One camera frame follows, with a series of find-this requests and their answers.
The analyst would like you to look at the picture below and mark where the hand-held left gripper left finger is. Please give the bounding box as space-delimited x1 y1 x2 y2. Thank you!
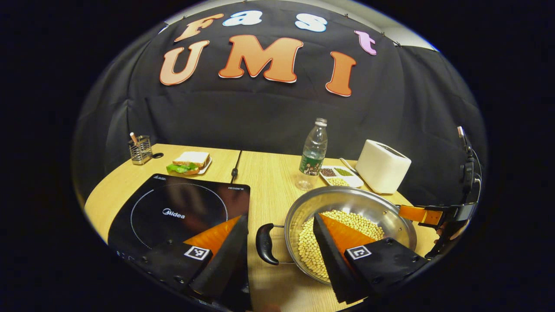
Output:
139 214 250 304

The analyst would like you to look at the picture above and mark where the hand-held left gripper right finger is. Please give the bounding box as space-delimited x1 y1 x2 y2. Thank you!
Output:
312 213 430 304

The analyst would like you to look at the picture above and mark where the steel pot with soybeans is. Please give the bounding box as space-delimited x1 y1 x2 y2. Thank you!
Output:
256 186 418 286

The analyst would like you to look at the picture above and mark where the black induction cooktop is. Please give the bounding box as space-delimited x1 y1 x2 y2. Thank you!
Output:
108 173 252 310

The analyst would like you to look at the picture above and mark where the white toaster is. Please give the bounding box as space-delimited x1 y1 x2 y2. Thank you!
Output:
356 139 412 194

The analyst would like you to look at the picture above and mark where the white divided dish with beans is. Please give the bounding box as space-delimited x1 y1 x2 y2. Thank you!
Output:
320 165 364 189

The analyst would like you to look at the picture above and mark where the sandwich with lettuce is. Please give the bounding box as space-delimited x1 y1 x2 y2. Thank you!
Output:
166 151 210 175

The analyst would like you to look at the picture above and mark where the clear plastic water bottle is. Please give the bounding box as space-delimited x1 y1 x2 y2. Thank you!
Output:
296 117 328 192

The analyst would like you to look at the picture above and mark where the black backdrop cloth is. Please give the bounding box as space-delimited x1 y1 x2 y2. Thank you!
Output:
72 0 488 204

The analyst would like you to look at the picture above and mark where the black power cable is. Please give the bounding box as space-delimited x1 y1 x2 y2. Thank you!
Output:
231 150 242 183

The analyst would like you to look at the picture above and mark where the wire utensil holder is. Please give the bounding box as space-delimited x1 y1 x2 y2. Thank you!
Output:
129 135 153 166

